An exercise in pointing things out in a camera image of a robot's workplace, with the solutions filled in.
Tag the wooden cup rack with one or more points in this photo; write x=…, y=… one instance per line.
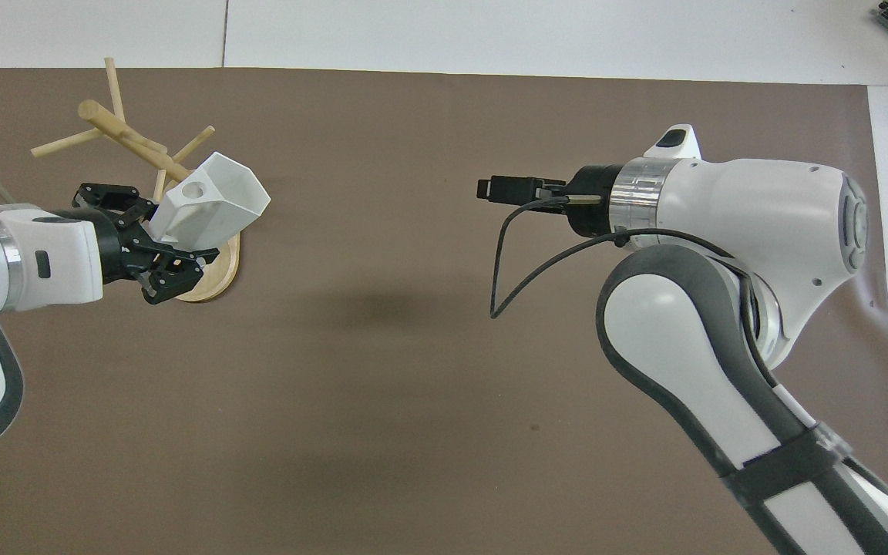
x=116, y=128

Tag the white angular cup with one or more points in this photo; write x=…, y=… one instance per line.
x=216, y=204

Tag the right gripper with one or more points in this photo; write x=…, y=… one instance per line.
x=586, y=189

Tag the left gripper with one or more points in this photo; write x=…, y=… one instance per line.
x=116, y=250

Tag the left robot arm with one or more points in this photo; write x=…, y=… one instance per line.
x=35, y=258

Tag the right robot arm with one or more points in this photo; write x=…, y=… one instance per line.
x=760, y=204

